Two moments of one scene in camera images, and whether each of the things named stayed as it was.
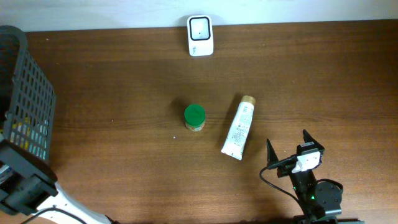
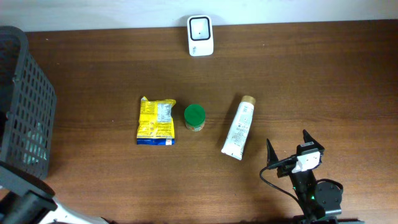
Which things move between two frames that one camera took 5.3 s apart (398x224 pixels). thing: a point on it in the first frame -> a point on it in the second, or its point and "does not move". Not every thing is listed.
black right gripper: [272, 157] does not move
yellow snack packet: [20, 132] -> [155, 124]
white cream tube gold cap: [236, 141] does not move
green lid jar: [194, 117] does not move
